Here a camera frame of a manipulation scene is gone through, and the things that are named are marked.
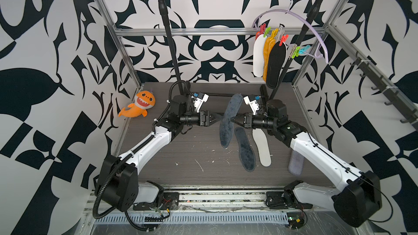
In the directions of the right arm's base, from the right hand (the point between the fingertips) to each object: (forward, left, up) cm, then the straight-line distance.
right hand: (231, 118), depth 72 cm
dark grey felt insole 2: (-4, -11, -26) cm, 28 cm away
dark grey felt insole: (-2, +2, -3) cm, 4 cm away
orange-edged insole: (0, -19, -25) cm, 32 cm away
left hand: (+3, +6, -1) cm, 6 cm away
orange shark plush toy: (+25, +50, -17) cm, 58 cm away
